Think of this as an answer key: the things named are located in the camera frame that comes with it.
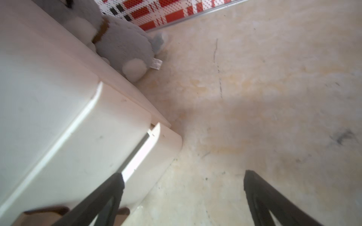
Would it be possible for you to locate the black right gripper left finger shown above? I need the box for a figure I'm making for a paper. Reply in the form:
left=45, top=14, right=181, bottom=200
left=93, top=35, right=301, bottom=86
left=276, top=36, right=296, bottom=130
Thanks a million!
left=53, top=173, right=125, bottom=226

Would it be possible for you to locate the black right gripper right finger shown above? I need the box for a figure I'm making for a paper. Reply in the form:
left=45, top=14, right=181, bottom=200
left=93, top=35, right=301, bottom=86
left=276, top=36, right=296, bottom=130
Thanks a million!
left=244, top=170, right=321, bottom=226

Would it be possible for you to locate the white three-drawer cabinet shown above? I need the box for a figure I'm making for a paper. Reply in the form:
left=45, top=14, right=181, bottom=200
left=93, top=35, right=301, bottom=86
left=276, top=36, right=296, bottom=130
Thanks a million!
left=1, top=1, right=183, bottom=226

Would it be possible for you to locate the grey plush toy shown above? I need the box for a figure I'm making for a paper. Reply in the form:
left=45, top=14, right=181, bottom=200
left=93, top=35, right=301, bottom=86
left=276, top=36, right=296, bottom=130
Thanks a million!
left=34, top=1, right=168, bottom=83

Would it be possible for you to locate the brown bottom drawer handle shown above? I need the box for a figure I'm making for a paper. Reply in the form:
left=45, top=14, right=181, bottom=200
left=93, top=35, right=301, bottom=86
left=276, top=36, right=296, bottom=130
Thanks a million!
left=116, top=207, right=131, bottom=221

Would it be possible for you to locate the brown drawer handle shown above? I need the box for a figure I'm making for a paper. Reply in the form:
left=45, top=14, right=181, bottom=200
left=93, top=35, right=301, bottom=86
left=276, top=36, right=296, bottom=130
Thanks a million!
left=116, top=207, right=131, bottom=221
left=12, top=206, right=70, bottom=226

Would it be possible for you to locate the brown middle drawer handle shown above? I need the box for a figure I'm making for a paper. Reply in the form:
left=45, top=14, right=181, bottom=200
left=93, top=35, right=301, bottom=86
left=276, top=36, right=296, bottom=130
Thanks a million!
left=12, top=206, right=70, bottom=226

